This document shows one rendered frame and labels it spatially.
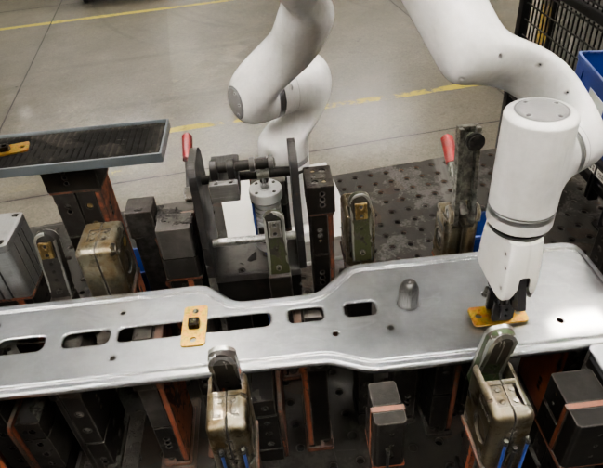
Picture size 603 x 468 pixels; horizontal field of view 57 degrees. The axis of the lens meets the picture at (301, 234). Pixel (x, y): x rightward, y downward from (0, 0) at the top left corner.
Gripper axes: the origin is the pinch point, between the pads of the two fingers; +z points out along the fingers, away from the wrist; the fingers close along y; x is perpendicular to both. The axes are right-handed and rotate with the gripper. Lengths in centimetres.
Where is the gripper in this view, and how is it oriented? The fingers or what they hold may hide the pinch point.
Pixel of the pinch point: (500, 303)
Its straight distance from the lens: 89.2
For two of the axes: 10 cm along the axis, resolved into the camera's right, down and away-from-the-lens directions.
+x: 9.9, -1.1, 0.3
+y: 0.9, 6.1, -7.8
